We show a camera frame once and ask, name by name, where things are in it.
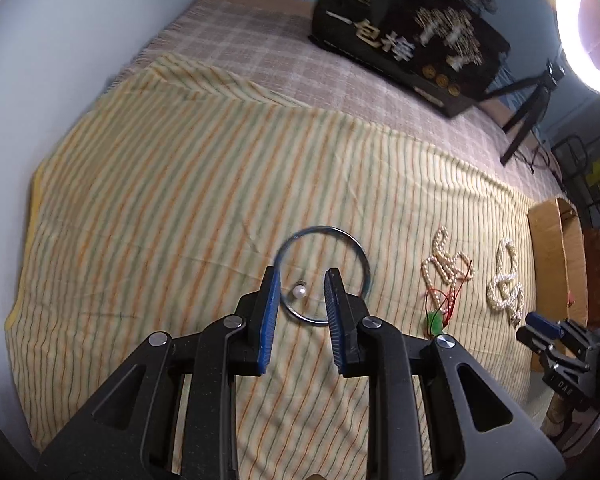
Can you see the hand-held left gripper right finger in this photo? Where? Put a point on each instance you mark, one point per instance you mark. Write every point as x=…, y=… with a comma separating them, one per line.
x=336, y=326

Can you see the plaid blanket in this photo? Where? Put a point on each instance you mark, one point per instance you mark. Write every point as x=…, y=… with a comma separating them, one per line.
x=260, y=40

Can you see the black tripod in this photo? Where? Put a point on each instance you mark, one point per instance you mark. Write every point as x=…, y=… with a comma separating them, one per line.
x=522, y=120

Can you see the single pearl bead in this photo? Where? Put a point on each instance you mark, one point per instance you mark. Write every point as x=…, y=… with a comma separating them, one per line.
x=298, y=291

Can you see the cardboard box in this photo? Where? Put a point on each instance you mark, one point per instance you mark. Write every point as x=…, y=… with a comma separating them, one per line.
x=547, y=240

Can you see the black metal shoe rack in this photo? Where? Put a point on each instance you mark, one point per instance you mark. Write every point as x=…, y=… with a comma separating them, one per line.
x=575, y=152

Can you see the yellow crate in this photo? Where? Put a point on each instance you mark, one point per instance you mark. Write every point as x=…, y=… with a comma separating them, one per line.
x=597, y=175

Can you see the black printed bag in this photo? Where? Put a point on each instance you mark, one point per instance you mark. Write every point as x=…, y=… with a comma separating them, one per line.
x=380, y=10

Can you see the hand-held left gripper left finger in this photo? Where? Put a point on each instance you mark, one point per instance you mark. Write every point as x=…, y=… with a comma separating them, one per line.
x=269, y=321

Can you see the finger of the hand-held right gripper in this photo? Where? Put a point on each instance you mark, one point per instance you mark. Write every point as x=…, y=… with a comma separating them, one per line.
x=545, y=323
x=530, y=342

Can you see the yellow striped cloth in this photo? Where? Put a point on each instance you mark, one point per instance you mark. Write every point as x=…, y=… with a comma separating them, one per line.
x=180, y=185

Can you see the thin metal bangle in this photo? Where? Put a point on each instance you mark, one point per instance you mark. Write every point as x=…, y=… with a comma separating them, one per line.
x=324, y=228

